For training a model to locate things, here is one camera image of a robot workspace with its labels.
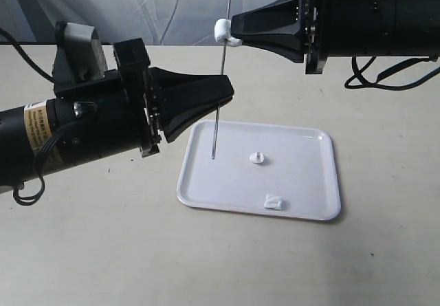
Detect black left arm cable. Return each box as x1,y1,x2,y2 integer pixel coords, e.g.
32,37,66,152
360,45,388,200
0,27,97,206

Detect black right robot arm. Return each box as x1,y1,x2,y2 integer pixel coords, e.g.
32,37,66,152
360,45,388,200
230,0,439,74

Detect white marshmallow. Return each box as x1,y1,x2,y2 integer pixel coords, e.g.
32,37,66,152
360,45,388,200
214,19,243,47
263,194,284,210
249,151,265,165

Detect blue-grey backdrop curtain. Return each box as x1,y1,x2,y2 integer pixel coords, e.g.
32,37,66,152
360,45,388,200
1,0,276,46

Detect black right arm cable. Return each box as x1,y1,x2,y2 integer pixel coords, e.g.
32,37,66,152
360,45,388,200
344,56,440,90

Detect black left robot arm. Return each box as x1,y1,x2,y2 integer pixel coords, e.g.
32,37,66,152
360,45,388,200
1,39,234,190

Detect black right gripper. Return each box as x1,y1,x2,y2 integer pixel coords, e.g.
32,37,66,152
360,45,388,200
231,0,395,74

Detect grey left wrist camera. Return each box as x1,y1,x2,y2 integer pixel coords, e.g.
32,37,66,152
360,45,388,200
52,21,108,87

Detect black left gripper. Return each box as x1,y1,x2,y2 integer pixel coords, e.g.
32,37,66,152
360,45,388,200
54,38,234,164

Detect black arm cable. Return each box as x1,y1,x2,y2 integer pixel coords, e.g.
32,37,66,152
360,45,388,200
344,56,440,90
0,27,97,206

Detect thin metal skewer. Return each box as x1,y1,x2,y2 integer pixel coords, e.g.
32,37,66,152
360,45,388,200
210,0,235,160

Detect white plastic tray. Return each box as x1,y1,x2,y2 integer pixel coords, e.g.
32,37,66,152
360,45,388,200
177,120,342,221

